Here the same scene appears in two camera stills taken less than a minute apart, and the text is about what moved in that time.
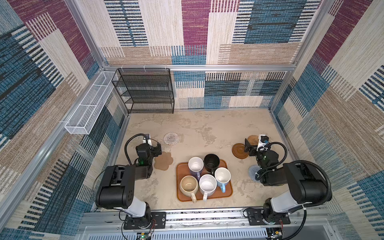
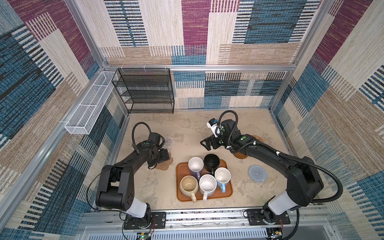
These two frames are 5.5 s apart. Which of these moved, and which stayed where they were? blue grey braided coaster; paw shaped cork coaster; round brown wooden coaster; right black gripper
Moved: right black gripper
Stayed: round brown wooden coaster; paw shaped cork coaster; blue grey braided coaster
